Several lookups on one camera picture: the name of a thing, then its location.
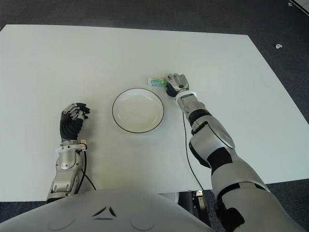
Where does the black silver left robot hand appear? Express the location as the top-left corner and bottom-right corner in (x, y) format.
(59, 102), (91, 143)

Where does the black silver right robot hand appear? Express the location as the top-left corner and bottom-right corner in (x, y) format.
(164, 73), (190, 98)

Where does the green white toothpaste tube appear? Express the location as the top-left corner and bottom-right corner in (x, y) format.
(148, 76), (168, 87)

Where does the white plate with black rim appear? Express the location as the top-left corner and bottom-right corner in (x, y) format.
(112, 88), (166, 134)

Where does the grey robot torso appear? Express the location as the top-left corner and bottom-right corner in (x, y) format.
(0, 188), (216, 232)

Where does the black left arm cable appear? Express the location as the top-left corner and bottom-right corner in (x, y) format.
(76, 146), (98, 191)

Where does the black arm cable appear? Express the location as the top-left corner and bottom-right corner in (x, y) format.
(181, 112), (205, 192)
(76, 146), (98, 191)

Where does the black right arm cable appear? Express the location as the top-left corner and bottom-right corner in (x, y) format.
(181, 112), (205, 192)

